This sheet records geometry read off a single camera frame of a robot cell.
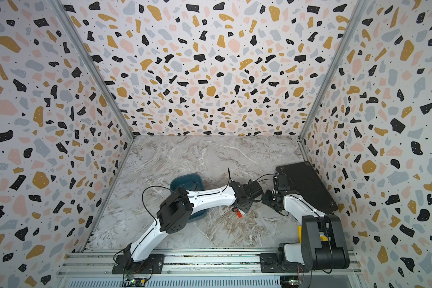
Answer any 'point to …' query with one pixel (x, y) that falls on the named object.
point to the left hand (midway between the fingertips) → (247, 204)
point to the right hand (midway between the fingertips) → (266, 199)
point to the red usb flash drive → (239, 214)
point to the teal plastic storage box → (191, 182)
